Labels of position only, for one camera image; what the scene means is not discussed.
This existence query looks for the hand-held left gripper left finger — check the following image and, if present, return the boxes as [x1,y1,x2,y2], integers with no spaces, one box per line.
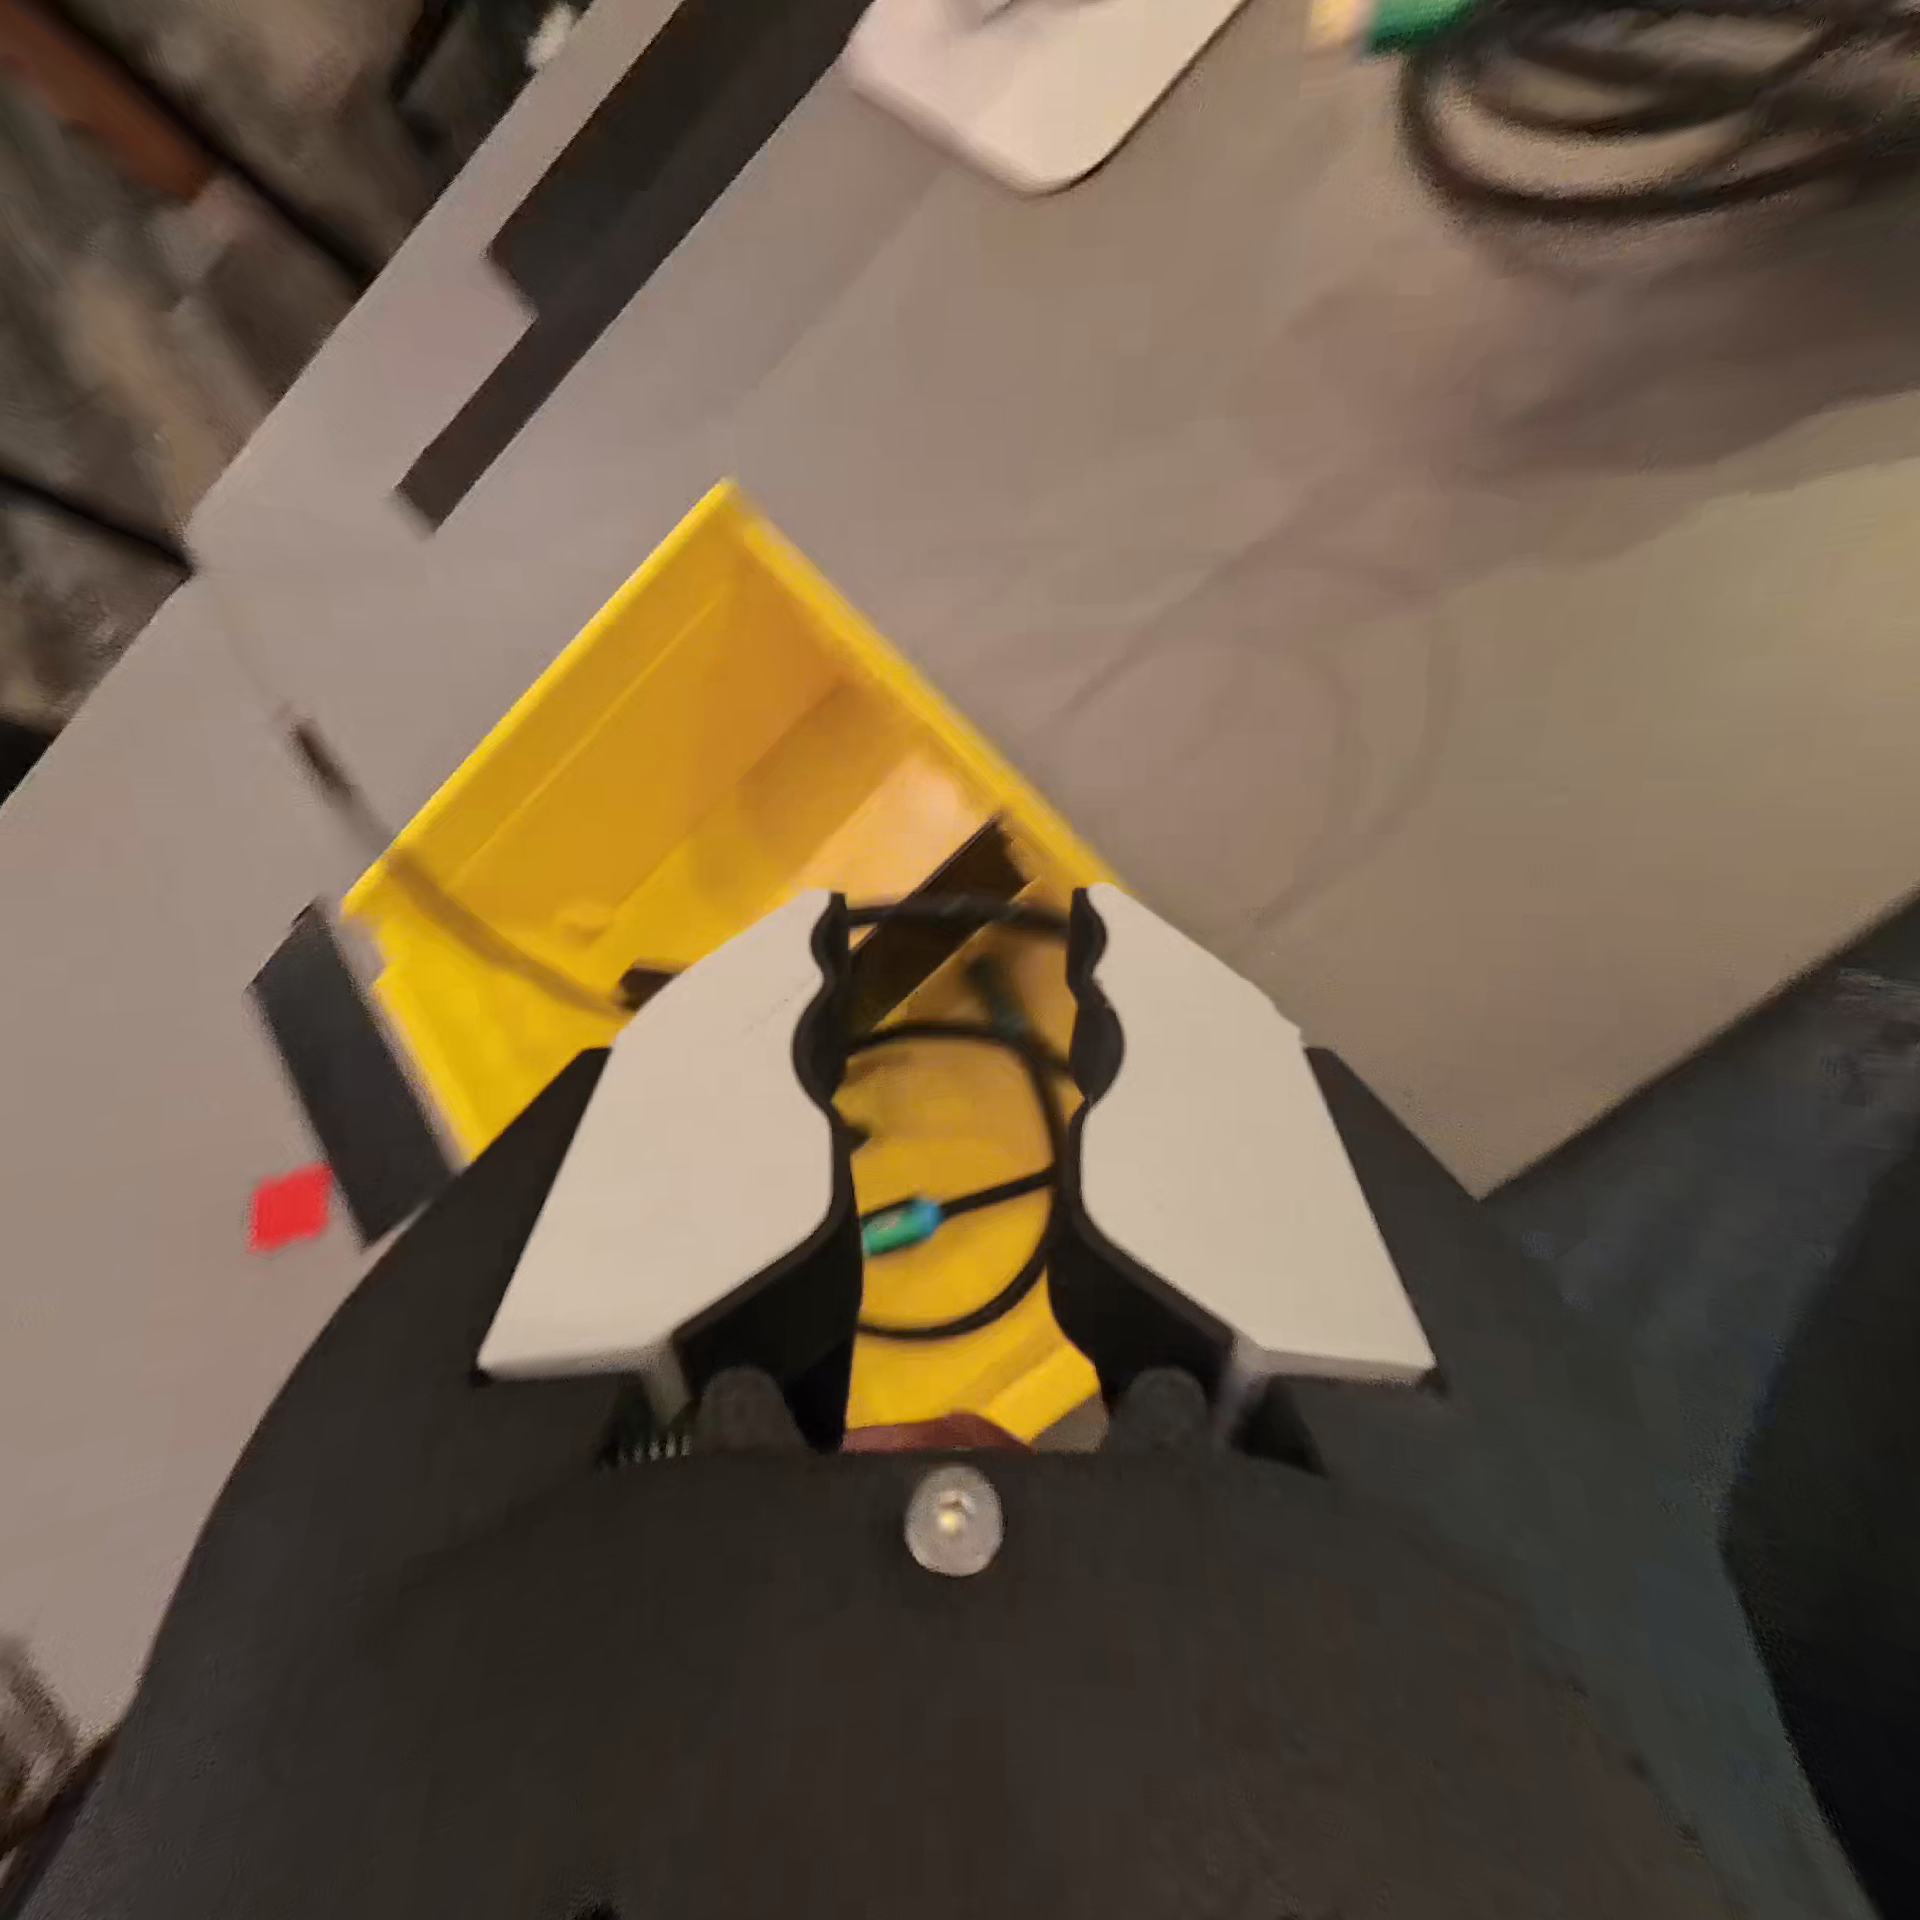
[475,889,858,1450]

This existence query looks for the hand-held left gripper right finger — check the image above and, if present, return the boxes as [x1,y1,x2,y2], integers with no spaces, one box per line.
[1053,881,1440,1450]

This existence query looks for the wooden book stand white base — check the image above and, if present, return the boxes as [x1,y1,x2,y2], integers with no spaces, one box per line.
[842,0,1251,195]

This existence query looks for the yellow plastic bin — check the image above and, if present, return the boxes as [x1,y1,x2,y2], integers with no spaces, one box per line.
[339,478,1124,1450]

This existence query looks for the braided HDMI cable green plugs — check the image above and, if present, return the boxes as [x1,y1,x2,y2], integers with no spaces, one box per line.
[835,893,1083,1346]
[1357,0,1486,58]

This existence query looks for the small red plastic block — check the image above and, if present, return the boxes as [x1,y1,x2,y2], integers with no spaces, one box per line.
[244,1161,339,1256]

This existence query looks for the black cable plug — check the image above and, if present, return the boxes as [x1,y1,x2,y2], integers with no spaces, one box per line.
[283,720,396,847]

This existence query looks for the black switch pigtail cable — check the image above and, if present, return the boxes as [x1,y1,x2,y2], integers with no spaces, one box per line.
[1395,0,1920,229]

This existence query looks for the person's dark hoodie torso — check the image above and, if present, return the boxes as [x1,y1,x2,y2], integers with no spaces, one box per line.
[1723,1186,1920,1920]

